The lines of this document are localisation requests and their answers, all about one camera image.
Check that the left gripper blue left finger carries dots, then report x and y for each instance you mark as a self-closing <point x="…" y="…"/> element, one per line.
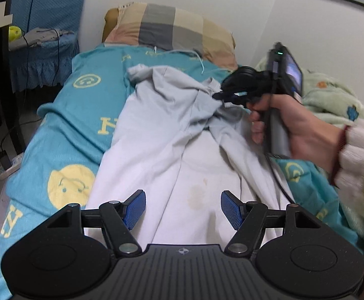
<point x="118" y="219"/>

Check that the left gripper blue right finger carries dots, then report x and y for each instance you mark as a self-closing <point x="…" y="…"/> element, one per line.
<point x="248" y="219"/>

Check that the light grey white garment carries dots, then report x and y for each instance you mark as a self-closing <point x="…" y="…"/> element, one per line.
<point x="183" y="148"/>

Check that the fluffy cream sleeve forearm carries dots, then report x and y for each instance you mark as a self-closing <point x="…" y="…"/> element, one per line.
<point x="349" y="179"/>

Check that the person's right hand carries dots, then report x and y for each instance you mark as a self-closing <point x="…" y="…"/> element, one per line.
<point x="311" y="139"/>

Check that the teal bedsheet with yellow prints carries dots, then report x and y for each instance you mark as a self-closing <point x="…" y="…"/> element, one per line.
<point x="62" y="159"/>

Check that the pale green fleece blanket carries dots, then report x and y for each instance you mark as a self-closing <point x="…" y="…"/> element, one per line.
<point x="332" y="103"/>

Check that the white power strip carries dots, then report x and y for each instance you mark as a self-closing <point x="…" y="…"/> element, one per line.
<point x="9" y="166"/>

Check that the plaid beige grey pillow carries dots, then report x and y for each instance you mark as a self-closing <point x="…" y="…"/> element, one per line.
<point x="169" y="28"/>

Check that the grey cloth on blue furniture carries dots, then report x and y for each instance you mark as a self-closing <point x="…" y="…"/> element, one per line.
<point x="36" y="37"/>

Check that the blue cloth covered furniture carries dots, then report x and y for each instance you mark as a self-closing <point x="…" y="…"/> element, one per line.
<point x="50" y="63"/>

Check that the yellow green plush toy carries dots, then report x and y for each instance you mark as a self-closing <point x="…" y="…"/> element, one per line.
<point x="14" y="33"/>

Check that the black chair frame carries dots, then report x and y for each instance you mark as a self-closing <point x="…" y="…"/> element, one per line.
<point x="8" y="105"/>

